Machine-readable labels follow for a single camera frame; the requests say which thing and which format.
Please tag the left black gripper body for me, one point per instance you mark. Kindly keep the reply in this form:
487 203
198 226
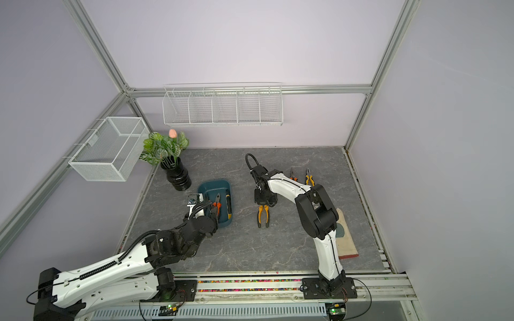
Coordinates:
216 226

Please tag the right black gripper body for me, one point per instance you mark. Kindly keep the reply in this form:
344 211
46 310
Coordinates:
259 198

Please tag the yellow grey open-jaw pliers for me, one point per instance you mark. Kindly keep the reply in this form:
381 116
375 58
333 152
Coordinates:
263 216

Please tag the orange black greener pliers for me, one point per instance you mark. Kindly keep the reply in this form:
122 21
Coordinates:
292 176

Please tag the teal plastic storage box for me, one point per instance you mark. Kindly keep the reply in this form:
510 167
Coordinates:
209 190

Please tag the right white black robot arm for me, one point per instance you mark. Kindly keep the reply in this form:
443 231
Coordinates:
316 211

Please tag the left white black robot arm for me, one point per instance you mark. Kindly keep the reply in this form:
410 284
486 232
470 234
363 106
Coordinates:
141 273

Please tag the yellow black combination pliers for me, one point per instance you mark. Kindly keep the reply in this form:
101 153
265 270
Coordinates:
229 206

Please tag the orange black diagonal cutters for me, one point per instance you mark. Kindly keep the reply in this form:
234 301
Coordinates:
216 206

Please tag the green plant in black vase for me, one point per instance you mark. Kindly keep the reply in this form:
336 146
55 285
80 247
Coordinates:
165 151

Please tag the beige work glove red cuff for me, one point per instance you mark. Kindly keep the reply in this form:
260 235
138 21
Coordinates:
344 241

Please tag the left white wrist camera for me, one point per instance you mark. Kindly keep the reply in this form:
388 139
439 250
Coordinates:
193 204

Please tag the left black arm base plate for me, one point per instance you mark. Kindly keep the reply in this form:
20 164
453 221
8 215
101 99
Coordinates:
184 291

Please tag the aluminium front rail frame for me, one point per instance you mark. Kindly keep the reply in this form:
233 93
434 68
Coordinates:
273 297

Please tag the long white wire wall basket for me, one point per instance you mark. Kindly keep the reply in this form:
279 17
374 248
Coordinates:
217 104

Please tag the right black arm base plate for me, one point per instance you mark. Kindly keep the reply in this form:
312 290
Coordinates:
320 288

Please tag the small white wire side basket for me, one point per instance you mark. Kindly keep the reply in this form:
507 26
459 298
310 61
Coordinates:
112 150

